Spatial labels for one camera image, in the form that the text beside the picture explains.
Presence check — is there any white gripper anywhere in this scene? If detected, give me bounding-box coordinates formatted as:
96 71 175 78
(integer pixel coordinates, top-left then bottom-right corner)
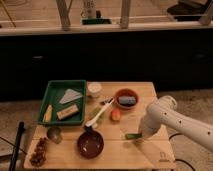
138 125 156 139

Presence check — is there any green pepper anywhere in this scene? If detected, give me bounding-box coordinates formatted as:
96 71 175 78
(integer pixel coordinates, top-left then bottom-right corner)
125 133 142 140

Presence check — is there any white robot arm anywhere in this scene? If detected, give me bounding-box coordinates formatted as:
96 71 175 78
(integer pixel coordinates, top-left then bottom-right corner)
138 96 213 153

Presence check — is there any orange bowl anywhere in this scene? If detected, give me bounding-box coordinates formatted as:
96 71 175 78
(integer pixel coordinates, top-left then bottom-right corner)
114 88 139 110

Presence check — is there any purple bowl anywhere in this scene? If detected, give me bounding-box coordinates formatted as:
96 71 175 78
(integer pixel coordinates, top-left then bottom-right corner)
77 131 104 159

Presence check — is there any orange carrot piece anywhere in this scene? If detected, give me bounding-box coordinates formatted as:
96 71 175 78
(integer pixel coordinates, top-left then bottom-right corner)
110 109 121 122

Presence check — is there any blue sponge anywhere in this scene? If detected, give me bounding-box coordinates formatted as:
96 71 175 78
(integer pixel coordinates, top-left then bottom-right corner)
118 96 136 105

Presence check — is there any white cup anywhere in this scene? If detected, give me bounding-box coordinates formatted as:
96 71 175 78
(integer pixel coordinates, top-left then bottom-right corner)
87 82 102 98

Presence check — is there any tan wooden block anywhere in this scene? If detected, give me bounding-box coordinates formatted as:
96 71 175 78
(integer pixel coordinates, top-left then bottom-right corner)
57 104 79 120

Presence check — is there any grey triangular cloth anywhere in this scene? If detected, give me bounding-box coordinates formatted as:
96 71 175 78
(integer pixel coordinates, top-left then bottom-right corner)
59 89 82 104

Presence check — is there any small metal cup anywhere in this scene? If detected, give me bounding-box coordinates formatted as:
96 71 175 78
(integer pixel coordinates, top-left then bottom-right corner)
47 127 62 144

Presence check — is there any green plastic tray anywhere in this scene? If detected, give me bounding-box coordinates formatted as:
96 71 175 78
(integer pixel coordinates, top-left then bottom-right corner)
38 80 86 126

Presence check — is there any yellow corn cob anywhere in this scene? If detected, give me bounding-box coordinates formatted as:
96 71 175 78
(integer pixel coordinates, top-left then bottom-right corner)
43 105 53 122

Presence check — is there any brown grape bunch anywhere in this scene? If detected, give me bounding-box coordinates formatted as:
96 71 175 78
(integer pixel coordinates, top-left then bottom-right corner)
30 138 47 167

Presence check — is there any white bottle on green base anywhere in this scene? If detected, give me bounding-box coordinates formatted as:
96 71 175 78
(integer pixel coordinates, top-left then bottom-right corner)
81 0 111 25

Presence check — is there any black pole stand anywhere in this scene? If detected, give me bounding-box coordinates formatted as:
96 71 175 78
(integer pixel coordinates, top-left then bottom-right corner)
9 122 25 171

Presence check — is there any black cable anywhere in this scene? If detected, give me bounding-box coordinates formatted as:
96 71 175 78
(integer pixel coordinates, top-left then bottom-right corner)
168 132 213 171

